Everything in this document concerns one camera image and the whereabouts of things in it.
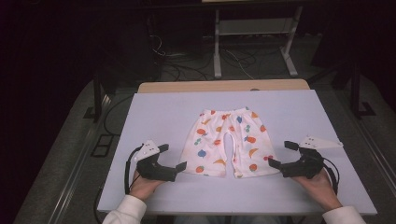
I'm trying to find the white fruit print shorts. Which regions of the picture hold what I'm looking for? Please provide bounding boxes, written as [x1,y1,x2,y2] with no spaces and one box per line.
[179,106,276,179]

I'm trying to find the wooden table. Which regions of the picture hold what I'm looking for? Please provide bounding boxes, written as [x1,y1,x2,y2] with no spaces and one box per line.
[137,78,311,94]

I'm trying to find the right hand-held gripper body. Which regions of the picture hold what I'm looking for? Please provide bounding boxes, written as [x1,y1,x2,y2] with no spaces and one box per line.
[279,134,344,180]

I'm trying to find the pale flat board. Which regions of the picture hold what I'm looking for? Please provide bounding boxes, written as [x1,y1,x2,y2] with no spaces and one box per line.
[96,89,378,217]

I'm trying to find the black metal stand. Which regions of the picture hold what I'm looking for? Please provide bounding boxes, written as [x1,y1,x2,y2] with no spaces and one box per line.
[349,60,377,119]
[83,73,108,123]

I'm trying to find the person's left hand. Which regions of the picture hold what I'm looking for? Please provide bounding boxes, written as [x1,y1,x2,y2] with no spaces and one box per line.
[129,169,166,202]

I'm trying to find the tangle of black floor cables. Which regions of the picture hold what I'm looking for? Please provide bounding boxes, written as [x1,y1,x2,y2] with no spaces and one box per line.
[148,34,216,82]

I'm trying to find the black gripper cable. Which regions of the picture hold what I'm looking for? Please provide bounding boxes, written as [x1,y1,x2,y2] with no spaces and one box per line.
[322,157,340,196]
[123,145,144,196]

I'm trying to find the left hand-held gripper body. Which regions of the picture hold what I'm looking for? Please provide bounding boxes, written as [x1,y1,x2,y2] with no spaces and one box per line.
[134,139,179,183]

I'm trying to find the white metal desk frame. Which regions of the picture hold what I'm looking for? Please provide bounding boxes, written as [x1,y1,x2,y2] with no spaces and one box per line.
[213,5,304,79]

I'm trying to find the black floor cable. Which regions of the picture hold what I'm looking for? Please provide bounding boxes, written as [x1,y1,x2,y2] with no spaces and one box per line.
[103,93,134,136]

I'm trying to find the white floor cable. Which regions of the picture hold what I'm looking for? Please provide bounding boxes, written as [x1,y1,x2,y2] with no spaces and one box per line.
[223,49,255,80]

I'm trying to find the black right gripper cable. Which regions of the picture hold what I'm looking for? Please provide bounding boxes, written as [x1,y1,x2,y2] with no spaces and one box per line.
[322,157,340,196]

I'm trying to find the person's right hand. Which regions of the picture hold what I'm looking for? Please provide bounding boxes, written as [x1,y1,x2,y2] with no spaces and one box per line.
[292,169,344,211]

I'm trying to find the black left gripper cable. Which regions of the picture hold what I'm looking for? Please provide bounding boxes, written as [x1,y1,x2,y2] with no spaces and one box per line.
[123,145,144,196]

